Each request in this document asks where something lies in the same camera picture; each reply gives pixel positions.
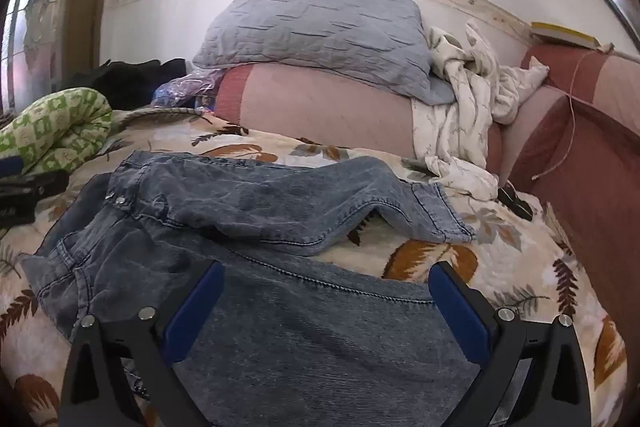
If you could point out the leaf-print blanket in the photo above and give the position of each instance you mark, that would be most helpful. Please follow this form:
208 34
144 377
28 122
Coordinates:
525 267

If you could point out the green checkered quilt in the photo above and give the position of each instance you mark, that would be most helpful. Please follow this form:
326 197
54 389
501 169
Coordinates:
55 127

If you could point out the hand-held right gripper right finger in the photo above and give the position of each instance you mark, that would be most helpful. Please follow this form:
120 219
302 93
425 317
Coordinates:
457 307

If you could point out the small black clip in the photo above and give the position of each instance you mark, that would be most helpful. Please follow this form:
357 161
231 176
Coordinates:
515 203

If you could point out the grey quilted pillow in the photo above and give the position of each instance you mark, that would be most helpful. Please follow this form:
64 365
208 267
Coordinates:
320 22

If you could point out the wooden door with stained glass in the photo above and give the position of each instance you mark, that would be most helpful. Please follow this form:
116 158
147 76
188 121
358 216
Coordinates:
45 7

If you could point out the white patterned cloth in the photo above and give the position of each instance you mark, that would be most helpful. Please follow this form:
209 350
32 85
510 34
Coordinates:
460 107

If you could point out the purple plastic bag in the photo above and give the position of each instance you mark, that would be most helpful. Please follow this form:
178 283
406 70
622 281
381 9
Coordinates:
190 89

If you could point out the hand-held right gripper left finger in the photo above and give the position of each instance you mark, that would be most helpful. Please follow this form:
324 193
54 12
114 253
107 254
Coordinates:
195 307

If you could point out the pink and red bolster cushion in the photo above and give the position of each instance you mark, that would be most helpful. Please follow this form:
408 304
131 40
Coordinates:
325 107

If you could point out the blue denim pants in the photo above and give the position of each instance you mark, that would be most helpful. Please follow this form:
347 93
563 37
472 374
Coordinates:
280 332

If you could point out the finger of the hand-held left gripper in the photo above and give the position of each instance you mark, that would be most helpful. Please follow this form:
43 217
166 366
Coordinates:
35 184
11 166

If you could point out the red and pink backrest cushion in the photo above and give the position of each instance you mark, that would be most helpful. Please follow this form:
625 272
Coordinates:
595 167

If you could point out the black clothing pile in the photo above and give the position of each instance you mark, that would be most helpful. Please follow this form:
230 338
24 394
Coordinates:
125 82

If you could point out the yellow book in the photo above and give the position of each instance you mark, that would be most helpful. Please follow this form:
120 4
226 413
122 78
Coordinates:
562 34

